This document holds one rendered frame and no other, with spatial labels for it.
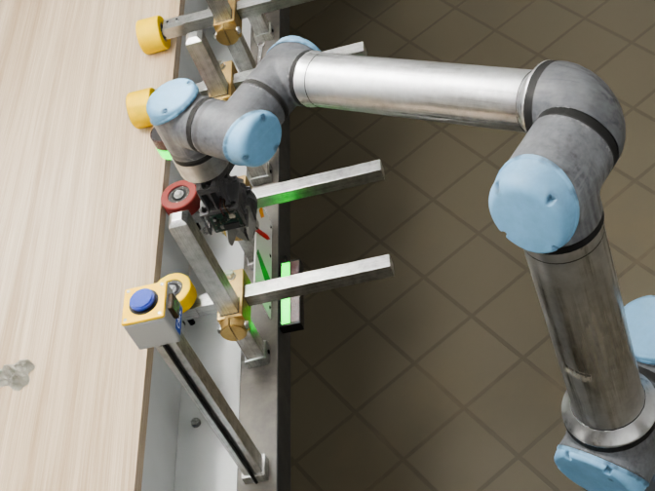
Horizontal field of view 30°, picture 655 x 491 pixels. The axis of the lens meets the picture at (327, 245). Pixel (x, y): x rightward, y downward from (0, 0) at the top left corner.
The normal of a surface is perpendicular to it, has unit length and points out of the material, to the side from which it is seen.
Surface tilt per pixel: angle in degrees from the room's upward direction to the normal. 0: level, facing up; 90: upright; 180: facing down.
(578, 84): 9
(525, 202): 83
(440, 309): 0
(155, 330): 90
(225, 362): 0
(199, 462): 0
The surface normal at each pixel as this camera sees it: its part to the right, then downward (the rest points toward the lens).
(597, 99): 0.23, -0.66
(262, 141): 0.74, 0.33
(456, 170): -0.29, -0.63
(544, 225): -0.57, 0.64
